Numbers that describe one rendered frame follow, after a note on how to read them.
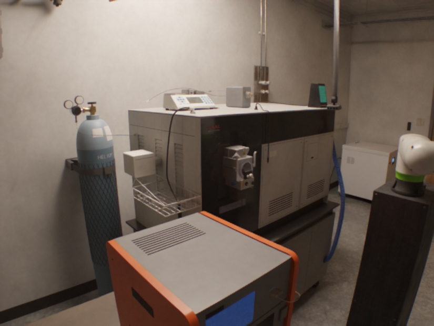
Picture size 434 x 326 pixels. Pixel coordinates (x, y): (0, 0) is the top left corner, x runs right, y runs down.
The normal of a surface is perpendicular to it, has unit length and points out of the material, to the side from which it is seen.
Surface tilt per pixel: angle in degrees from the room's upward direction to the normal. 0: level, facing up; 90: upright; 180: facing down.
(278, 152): 90
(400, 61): 90
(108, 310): 0
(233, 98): 90
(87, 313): 0
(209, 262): 0
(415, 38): 90
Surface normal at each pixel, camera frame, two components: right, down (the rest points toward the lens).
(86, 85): 0.66, 0.18
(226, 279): 0.00, -0.97
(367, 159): -0.75, 0.16
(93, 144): 0.37, 0.15
